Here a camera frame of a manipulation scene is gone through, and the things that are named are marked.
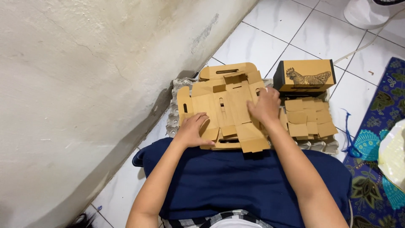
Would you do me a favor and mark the pale yellow plastic bag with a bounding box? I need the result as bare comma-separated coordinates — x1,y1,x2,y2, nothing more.
378,119,405,193

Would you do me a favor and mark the blue floral patterned mat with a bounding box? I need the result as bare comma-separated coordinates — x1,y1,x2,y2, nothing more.
343,57,405,228

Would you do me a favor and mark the pile of small cardboard inserts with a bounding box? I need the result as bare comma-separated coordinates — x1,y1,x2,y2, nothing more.
280,96,338,141

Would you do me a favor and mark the person's left hand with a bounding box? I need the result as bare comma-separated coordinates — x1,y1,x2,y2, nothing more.
173,112,216,149

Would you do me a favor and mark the blue string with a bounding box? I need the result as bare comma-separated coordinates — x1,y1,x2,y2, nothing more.
341,108,362,158

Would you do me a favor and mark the white power cable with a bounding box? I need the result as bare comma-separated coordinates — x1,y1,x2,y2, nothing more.
333,9,405,65

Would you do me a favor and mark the grey egg tray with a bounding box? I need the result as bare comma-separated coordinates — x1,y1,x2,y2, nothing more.
166,77,198,138
294,89,340,155

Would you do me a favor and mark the stack of flat cardboard blanks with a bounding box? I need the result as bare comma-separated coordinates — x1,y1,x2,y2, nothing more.
199,62,262,83

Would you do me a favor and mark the black white checkered garment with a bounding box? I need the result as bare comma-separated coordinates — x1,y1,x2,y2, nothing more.
161,209,266,228

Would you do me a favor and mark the person's right hand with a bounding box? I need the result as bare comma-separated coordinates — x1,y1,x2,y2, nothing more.
247,87,282,126

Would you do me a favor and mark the assembled cardboard box chicken print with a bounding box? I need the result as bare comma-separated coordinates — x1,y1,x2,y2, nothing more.
273,59,336,94

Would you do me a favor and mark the cardboard box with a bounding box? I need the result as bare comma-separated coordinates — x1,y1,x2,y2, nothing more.
177,71,273,153

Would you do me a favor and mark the white fan base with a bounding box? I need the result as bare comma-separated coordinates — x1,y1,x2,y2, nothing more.
344,0,405,30

